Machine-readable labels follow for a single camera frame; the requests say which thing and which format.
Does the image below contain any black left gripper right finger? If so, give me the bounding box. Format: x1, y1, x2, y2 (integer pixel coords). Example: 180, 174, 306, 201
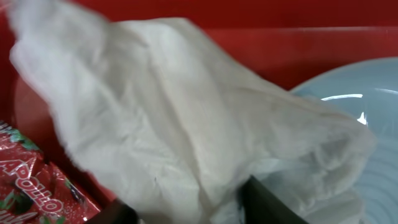
241, 176, 308, 224

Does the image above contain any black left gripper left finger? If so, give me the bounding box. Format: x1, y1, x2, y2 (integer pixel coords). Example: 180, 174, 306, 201
85, 199, 139, 224

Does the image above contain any red snack wrapper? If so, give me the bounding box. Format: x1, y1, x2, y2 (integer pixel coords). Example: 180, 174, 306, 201
1, 122, 100, 224

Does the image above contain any white tissue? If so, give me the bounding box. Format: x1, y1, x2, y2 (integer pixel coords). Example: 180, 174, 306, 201
6, 0, 375, 223

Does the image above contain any large light blue plate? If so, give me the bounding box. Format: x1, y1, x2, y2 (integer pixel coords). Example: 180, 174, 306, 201
291, 57, 397, 224

